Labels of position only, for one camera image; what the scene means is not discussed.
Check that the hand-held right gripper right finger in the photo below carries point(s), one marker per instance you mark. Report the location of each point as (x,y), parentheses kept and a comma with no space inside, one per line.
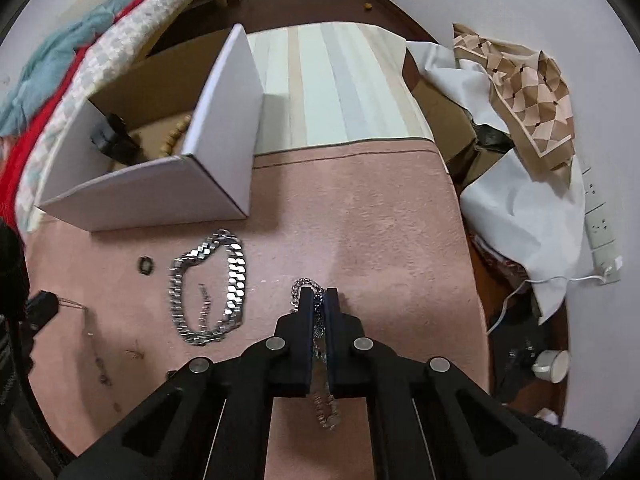
(332,312)

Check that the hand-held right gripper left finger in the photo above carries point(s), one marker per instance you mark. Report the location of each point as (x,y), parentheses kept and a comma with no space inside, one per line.
(306,312)

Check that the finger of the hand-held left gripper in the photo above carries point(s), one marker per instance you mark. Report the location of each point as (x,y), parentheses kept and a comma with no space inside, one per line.
(42,307)

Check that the white cardboard box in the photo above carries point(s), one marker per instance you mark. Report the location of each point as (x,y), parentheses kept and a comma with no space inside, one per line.
(150,187)

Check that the black jewelry piece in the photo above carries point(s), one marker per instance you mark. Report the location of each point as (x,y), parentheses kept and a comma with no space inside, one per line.
(112,140)

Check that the pink blanket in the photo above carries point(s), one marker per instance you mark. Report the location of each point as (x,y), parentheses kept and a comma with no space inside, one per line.
(350,230)

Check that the red blanket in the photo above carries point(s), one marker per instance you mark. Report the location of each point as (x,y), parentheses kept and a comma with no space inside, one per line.
(37,125)

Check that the white cloth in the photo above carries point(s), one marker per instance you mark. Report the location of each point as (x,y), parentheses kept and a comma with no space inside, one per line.
(520,210)

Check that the brown cardboard box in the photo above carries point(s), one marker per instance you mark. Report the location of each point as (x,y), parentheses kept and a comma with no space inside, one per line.
(450,120)

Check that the striped pale cloth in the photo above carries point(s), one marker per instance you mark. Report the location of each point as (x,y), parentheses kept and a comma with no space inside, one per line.
(330,85)

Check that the teal knitted blanket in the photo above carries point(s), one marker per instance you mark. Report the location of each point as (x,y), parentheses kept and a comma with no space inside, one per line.
(55,55)

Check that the checkered white quilt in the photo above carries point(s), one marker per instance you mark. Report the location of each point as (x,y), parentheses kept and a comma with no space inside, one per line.
(95,60)

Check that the person's dark fleece clothing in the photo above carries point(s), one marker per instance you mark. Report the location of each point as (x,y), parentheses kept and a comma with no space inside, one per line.
(565,447)

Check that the white power strip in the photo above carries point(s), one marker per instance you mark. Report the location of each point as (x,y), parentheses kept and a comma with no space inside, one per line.
(602,225)

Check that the brown diamond patterned scarf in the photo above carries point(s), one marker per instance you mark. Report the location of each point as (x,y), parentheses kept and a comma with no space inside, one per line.
(530,100)

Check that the wooden bed frame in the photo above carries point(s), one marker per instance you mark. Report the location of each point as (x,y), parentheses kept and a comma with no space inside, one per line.
(200,5)

